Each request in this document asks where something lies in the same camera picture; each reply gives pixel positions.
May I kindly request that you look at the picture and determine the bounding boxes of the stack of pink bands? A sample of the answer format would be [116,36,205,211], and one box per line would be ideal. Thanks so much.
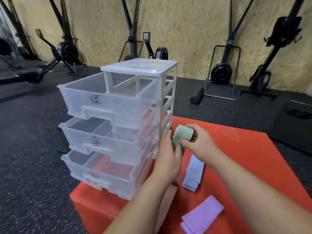
[154,184,178,234]

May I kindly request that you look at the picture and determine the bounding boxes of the person's right forearm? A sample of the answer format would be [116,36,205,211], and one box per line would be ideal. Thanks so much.
[207,153,312,234]

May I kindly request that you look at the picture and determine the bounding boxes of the person's left hand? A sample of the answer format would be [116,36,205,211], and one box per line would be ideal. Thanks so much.
[150,130,183,187]

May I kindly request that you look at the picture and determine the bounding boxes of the black upright rowing machine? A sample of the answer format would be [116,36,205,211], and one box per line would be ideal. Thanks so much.
[240,0,306,100]

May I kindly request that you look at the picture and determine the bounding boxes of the translucent plastic drawer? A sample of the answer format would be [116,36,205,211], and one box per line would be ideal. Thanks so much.
[97,168,151,201]
[58,104,161,166]
[61,141,156,193]
[57,71,161,129]

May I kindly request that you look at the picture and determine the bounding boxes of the black straps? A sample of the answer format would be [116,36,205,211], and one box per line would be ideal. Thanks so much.
[285,108,312,120]

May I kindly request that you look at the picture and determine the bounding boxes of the black ski machine with stand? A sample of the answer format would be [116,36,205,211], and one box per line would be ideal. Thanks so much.
[204,0,255,101]

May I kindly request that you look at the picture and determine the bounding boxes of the black exercise mat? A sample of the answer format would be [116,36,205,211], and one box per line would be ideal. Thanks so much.
[269,99,312,155]

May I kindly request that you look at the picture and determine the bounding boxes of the person's right hand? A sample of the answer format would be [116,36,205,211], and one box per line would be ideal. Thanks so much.
[179,123,224,168]

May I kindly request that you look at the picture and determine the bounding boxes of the stack of blue bands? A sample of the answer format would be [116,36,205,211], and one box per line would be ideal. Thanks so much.
[182,154,205,192]

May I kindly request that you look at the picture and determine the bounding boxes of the black foam roller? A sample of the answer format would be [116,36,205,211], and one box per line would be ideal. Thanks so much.
[190,87,205,105]

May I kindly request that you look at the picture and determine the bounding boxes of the person's left forearm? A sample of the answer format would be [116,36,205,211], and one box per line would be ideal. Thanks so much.
[102,175,176,234]

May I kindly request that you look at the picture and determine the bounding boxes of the red soft plyo box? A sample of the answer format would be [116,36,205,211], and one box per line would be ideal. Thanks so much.
[69,116,312,234]

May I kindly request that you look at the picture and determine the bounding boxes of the purple band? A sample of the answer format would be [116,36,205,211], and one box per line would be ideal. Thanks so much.
[180,195,225,234]

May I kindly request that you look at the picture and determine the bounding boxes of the stack of green bands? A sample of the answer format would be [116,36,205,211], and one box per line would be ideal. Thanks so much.
[171,124,194,150]

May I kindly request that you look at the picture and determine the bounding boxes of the clear plastic drawer unit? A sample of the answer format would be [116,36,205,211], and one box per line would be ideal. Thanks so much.
[100,58,179,159]

